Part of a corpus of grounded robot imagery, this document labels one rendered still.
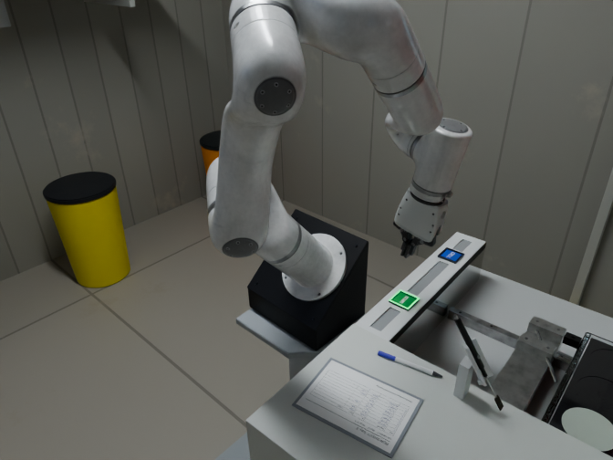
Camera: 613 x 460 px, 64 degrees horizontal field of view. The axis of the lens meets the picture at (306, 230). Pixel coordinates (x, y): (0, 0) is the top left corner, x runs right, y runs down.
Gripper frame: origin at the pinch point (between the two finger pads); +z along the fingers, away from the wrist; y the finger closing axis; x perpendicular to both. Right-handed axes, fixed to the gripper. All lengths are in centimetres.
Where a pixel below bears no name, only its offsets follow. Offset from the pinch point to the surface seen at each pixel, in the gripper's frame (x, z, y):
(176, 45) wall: -121, 47, 243
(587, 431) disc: 6, 12, -49
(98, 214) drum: -16, 102, 177
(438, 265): -20.3, 15.8, -2.7
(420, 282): -10.1, 15.7, -2.9
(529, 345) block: -10.2, 14.6, -32.4
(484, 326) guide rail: -16.9, 22.8, -21.2
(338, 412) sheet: 37.8, 12.7, -11.1
